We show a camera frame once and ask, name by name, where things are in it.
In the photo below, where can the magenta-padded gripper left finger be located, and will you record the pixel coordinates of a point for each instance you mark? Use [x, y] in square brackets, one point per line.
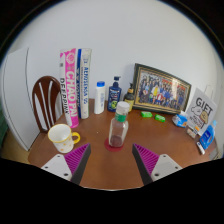
[58, 165]

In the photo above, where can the green crate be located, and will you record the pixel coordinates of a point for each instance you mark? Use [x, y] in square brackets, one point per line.
[2, 125]

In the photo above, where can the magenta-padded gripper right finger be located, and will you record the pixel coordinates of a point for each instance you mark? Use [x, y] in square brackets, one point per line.
[165, 165]

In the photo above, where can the white bottle with blue cap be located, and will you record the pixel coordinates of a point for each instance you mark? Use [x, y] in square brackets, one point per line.
[99, 100]

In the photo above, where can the white paper gift bag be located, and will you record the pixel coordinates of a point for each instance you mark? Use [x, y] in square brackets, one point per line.
[203, 110]

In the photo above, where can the blue detergent bottle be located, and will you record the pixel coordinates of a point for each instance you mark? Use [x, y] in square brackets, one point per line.
[207, 136]

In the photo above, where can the white mug with yellow rim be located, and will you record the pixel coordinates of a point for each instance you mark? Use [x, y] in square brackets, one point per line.
[61, 138]

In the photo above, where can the white refrigerator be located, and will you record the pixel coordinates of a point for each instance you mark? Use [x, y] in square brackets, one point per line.
[16, 96]

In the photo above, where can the clear bottle with green label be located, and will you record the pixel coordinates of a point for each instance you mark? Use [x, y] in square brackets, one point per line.
[118, 130]

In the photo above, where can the framed group photo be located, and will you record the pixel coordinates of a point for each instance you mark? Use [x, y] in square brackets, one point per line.
[160, 88]

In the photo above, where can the blue tissue pack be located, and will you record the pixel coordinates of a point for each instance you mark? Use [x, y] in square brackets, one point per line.
[180, 120]

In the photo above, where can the small beige snack packet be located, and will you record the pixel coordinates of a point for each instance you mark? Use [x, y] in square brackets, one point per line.
[192, 131]

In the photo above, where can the brown wooden chair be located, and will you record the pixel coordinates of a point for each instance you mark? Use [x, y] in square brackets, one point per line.
[38, 100]

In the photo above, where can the white remote control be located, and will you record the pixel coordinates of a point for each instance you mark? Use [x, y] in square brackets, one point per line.
[200, 148]

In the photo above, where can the dark blue pump bottle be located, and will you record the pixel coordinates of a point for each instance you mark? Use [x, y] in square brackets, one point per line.
[114, 96]

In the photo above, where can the small green packet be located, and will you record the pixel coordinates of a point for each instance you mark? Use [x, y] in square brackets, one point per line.
[146, 114]
[160, 118]

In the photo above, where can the amber pump bottle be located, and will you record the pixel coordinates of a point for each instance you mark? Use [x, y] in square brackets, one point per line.
[129, 97]

